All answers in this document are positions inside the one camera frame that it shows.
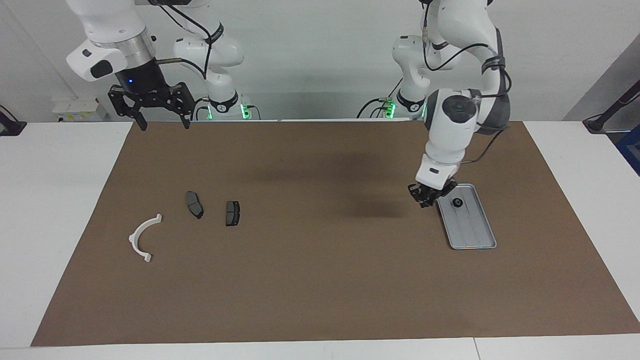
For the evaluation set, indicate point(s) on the white curved plastic bracket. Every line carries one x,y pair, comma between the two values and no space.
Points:
134,239

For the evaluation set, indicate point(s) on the black clamp mount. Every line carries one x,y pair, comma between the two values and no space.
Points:
12,127

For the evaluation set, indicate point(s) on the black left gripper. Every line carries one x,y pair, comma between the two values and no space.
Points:
435,192

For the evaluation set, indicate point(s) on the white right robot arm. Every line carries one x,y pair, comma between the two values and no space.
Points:
105,20

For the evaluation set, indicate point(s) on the silver metal tray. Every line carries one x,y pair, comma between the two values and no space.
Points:
470,225

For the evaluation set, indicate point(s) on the blue crate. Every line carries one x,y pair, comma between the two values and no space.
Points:
631,150

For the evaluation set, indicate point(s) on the brown table mat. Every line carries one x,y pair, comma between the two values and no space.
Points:
320,280

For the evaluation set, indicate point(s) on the rectangular dark grey brake pad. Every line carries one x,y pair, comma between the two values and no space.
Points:
232,214

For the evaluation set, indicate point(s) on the curved dark grey brake pad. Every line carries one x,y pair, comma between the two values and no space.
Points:
193,202

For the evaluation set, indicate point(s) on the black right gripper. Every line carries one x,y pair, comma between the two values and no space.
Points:
142,82

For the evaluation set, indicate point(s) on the black camera stand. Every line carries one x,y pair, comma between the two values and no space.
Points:
597,122

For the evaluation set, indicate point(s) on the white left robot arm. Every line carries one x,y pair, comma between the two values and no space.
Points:
450,130

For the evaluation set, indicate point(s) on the white wall socket box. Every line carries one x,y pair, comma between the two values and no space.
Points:
75,107

